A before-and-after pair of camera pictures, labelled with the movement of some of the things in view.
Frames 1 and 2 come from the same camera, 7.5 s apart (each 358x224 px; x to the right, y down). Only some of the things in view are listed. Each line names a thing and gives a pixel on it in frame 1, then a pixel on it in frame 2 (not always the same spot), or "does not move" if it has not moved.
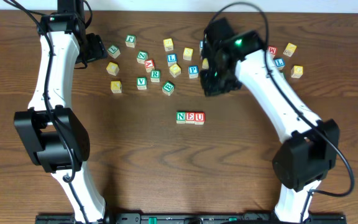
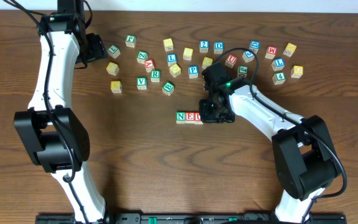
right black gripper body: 217,84 to 211,111
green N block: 180,117 does not move
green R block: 155,75 does not move
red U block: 199,118 does not move
